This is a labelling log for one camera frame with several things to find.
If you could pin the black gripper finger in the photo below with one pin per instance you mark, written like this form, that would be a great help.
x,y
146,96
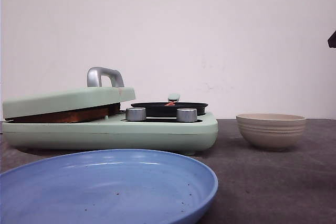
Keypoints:
x,y
332,40

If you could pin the beige ribbed ceramic bowl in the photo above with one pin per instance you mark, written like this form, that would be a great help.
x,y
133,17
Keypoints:
x,y
271,131

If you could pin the breakfast maker hinged lid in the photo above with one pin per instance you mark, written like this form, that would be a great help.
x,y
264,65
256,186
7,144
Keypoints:
x,y
104,86

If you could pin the white bread slice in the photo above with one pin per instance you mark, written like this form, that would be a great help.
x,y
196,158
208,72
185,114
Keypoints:
x,y
71,116

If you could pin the pink shrimp in bowl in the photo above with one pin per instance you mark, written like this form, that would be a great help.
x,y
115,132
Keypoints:
x,y
171,103

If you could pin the mint green breakfast maker base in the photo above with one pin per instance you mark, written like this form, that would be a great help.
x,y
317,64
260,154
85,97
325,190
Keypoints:
x,y
165,134

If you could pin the right silver control knob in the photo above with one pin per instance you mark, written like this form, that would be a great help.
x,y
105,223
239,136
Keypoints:
x,y
186,115

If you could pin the silver control knob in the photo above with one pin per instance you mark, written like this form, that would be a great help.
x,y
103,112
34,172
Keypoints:
x,y
186,115
135,114

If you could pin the black round frying pan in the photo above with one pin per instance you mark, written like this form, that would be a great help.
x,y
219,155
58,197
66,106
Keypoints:
x,y
158,109

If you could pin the left silver control knob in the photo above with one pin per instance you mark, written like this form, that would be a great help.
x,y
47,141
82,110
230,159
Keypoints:
x,y
135,114

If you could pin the blue round plate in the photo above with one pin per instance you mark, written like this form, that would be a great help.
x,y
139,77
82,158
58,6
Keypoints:
x,y
111,186

